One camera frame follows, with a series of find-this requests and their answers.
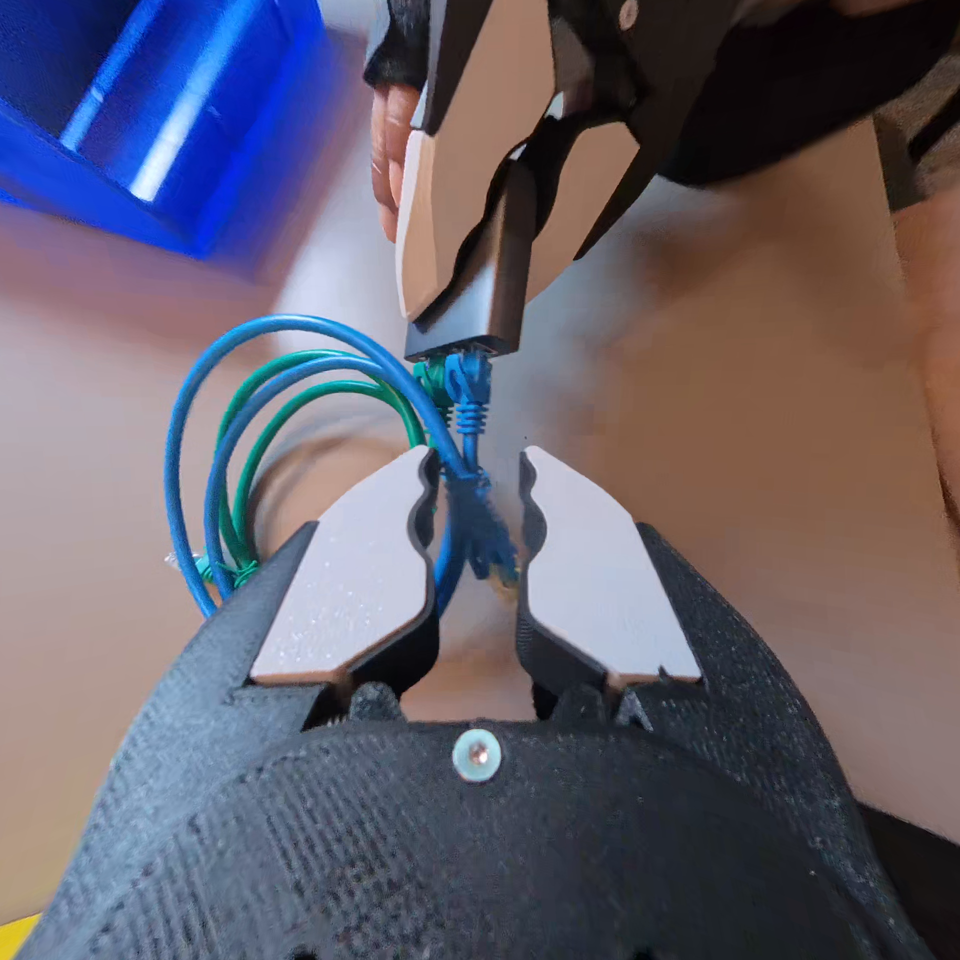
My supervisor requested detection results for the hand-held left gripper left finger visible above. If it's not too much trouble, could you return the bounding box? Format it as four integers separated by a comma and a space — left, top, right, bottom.
247, 444, 441, 690

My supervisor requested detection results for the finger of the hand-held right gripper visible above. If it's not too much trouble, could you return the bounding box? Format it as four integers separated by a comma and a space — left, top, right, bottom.
521, 93, 644, 306
396, 0, 564, 320

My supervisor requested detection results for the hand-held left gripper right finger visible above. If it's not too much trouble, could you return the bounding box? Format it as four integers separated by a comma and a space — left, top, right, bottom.
514, 444, 706, 693

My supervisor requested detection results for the dark grey port adapter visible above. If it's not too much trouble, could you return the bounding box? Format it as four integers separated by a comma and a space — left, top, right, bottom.
403, 161, 540, 363

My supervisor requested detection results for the green ethernet cable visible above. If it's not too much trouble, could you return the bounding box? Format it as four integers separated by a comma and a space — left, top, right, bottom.
193, 348, 455, 594

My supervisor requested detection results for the blue ethernet cable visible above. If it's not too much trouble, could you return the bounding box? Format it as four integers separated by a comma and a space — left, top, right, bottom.
165, 313, 522, 620

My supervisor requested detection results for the yellow plastic bin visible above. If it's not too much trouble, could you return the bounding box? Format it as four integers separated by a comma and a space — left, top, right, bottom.
0, 913, 42, 960

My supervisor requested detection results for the person's right hand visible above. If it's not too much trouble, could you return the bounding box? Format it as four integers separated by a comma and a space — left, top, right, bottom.
363, 0, 444, 243

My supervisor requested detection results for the dark cloth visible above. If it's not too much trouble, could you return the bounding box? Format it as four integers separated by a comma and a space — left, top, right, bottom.
660, 0, 960, 189
855, 802, 960, 960

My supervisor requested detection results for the blue plastic bin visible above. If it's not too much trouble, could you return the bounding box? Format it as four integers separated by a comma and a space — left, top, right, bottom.
0, 0, 331, 260

